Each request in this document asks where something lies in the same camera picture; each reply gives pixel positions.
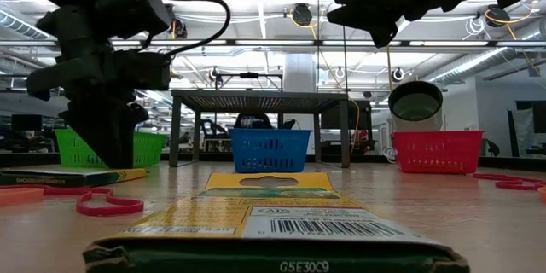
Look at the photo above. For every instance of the long ceiling light rail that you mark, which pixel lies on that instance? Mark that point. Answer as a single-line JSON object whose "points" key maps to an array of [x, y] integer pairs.
{"points": [[277, 43]]}

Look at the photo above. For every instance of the white round camera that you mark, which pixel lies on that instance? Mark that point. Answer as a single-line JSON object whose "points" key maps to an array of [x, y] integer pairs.
{"points": [[416, 106]]}

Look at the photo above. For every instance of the blue plastic basket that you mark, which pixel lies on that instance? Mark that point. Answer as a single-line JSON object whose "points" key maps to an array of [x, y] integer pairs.
{"points": [[271, 149]]}

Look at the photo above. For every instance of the orange-red rubber band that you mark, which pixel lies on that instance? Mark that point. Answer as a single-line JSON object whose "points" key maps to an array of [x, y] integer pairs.
{"points": [[512, 185]]}

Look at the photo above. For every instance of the silver ceiling duct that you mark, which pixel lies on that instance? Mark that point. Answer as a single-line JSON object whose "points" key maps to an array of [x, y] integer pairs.
{"points": [[17, 23], [469, 65]]}

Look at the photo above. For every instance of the black background robot station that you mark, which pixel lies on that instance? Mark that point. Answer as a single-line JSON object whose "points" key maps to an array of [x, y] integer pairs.
{"points": [[251, 120]]}

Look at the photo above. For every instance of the yellow green crayon box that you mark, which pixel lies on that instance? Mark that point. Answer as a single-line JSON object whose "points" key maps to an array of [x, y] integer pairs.
{"points": [[273, 222], [128, 175]]}

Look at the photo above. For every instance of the black monitor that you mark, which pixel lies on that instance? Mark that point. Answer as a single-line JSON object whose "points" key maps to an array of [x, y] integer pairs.
{"points": [[537, 113], [25, 121]]}

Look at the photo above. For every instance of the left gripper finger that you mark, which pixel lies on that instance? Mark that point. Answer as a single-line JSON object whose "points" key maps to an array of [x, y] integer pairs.
{"points": [[106, 141]]}

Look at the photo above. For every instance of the red plastic basket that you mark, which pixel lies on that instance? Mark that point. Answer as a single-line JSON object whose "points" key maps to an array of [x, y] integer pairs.
{"points": [[437, 151]]}

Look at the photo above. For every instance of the white building column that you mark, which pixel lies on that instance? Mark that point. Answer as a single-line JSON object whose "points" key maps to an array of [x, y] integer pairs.
{"points": [[300, 77]]}

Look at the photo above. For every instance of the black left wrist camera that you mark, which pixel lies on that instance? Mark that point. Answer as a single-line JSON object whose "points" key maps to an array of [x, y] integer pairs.
{"points": [[132, 8]]}

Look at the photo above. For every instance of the red rubber band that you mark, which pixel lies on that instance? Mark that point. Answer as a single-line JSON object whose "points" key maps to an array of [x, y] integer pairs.
{"points": [[108, 211]]}

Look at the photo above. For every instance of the green plastic basket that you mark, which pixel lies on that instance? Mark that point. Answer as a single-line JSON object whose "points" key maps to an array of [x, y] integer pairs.
{"points": [[149, 149]]}

